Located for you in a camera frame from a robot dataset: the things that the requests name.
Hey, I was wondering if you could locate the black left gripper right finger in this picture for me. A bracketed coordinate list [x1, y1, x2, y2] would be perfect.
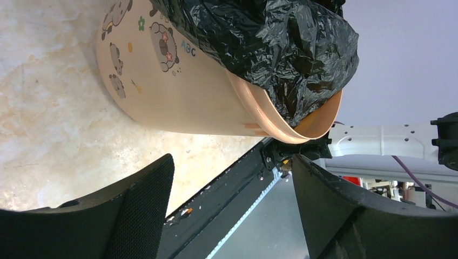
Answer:
[292, 154, 457, 258]

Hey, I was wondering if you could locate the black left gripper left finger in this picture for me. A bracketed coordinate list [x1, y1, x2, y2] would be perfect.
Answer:
[1, 154, 175, 258]

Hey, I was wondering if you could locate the white cable comb strip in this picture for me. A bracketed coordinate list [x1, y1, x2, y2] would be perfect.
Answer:
[206, 167, 281, 259]

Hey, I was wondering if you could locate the orange plastic trash bin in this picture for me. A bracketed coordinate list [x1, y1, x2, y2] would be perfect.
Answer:
[96, 1, 342, 144]

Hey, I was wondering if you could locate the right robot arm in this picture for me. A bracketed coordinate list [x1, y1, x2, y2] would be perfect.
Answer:
[327, 112, 457, 171]

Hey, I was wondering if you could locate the black trash bag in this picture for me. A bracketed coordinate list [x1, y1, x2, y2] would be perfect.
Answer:
[152, 0, 359, 127]

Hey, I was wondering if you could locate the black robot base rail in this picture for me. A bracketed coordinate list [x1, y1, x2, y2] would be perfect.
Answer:
[157, 134, 332, 258]

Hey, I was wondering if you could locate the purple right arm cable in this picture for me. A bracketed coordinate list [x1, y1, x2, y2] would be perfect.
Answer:
[392, 155, 458, 211]

